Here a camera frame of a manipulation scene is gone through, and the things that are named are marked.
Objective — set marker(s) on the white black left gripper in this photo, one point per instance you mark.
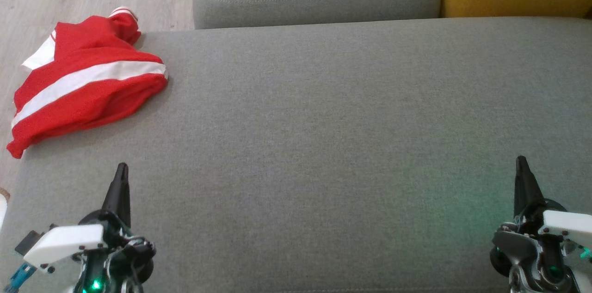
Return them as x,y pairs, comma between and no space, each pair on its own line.
64,242

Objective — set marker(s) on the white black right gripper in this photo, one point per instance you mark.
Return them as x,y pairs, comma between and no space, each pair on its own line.
564,226

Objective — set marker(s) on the red shorts with white stripe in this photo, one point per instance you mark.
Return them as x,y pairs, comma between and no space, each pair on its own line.
88,99

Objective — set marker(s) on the white object with brown rim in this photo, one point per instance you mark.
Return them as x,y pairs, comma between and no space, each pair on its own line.
3,210

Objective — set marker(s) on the grey sofa seat cushion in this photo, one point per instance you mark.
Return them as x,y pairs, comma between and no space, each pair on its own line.
323,145

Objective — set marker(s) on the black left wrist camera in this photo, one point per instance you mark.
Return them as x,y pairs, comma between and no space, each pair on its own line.
28,242

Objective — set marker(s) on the blue left camera connector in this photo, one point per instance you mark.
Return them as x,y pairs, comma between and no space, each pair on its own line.
18,278

